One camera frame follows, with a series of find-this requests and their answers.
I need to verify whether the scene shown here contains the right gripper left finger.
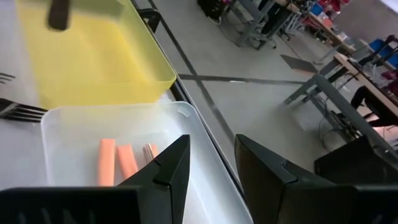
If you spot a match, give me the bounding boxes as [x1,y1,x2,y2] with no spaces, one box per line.
[119,134,191,224]

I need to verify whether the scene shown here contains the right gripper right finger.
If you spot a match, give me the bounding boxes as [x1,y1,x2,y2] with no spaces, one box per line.
[234,134,357,224]

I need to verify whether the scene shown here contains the orange handled silver fork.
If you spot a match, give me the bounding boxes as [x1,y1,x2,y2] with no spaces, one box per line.
[116,143,140,180]
[0,72,17,85]
[142,142,160,165]
[97,138,117,187]

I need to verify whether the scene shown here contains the black metal fork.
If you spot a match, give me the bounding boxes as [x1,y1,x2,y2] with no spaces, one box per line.
[0,97,50,123]

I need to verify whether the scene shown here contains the yellow plastic bin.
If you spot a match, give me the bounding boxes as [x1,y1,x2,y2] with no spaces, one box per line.
[15,0,177,110]

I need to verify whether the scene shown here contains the clear plastic bin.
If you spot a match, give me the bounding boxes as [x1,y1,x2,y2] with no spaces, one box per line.
[40,101,254,224]

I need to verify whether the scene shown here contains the grey floor mat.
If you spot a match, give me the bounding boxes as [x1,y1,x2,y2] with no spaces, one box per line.
[280,54,318,75]

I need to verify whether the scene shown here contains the black office chair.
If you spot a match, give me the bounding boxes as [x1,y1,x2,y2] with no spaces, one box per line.
[350,85,398,128]

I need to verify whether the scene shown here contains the wooden desk top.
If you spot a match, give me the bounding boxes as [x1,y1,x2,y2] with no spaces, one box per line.
[334,51,398,118]

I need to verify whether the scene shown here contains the black equipment case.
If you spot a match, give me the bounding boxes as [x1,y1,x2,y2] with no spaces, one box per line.
[197,0,231,22]

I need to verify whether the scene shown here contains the blue chair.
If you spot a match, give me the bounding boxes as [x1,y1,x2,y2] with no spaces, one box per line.
[369,37,398,68]

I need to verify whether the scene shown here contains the red storage crates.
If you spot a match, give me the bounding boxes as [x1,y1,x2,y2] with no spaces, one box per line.
[304,0,346,29]

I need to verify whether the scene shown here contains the black frame clamp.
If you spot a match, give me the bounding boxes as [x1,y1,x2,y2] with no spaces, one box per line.
[136,7,162,32]

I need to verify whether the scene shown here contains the grey floor cables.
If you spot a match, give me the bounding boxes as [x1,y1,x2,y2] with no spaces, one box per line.
[317,99,354,142]

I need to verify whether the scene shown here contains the grey metal desk frame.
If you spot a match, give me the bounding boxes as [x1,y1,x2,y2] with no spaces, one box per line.
[229,0,280,50]
[284,73,398,162]

